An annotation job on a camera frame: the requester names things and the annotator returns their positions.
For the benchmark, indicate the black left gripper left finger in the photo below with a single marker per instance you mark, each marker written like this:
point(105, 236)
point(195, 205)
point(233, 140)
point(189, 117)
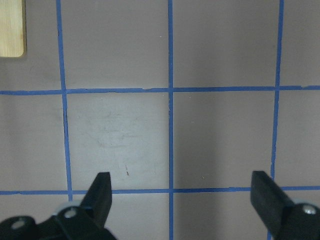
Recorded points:
point(97, 201)

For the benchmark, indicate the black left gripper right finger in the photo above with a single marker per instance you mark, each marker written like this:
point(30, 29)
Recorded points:
point(270, 202)

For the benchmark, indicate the wooden cup stand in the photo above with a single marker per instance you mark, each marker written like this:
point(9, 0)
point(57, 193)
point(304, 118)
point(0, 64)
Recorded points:
point(13, 41)

